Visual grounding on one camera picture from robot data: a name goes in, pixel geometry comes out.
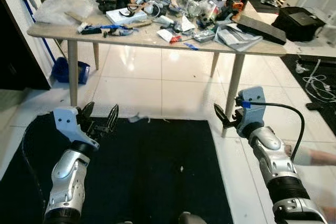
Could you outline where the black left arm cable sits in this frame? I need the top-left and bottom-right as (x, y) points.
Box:
(21, 111), (56, 219)

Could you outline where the blue plastic dustpan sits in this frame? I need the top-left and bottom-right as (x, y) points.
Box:
(52, 56), (91, 84)

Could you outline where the grey plastic bag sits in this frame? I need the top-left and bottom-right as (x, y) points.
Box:
(213, 22), (263, 52)

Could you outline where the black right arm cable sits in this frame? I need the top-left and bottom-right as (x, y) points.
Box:
(247, 101), (306, 162)

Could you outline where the light wooden table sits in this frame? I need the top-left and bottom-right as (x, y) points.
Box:
(26, 0), (288, 121)

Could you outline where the blue hand tool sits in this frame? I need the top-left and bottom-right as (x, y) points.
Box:
(100, 24), (134, 37)

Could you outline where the grey robot right leg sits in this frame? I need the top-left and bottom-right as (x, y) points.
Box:
(178, 212), (208, 224)

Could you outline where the clear crumpled plastic bag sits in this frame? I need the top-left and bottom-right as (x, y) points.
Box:
(34, 0), (100, 25)

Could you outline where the black floor mat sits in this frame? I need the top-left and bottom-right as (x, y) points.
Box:
(0, 116), (234, 224)
(281, 54), (336, 135)

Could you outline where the dark flat pad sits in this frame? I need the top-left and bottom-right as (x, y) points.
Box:
(231, 13), (288, 45)

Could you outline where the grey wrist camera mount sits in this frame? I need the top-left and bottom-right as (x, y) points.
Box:
(236, 87), (267, 136)
(52, 106), (99, 148)

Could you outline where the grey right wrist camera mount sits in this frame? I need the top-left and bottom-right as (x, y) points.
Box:
(236, 87), (267, 136)

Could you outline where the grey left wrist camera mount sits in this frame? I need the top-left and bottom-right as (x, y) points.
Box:
(52, 106), (99, 148)

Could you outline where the black hand tool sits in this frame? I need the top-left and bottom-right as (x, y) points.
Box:
(79, 27), (103, 36)

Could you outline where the black storage box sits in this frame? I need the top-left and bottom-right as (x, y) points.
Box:
(272, 6), (326, 42)

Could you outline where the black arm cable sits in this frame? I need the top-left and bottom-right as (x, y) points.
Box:
(21, 111), (56, 219)
(247, 101), (306, 162)

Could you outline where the dark cabinet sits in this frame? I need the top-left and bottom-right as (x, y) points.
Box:
(0, 0), (51, 91)

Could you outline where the red and white packet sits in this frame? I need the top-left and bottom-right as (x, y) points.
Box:
(156, 29), (182, 42)

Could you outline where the white tangled cable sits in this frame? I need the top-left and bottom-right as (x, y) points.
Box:
(302, 59), (336, 104)

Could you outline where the white flat box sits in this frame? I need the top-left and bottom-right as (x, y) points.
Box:
(105, 8), (149, 25)

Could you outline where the blue broom handle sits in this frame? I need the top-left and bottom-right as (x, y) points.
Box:
(15, 0), (57, 63)

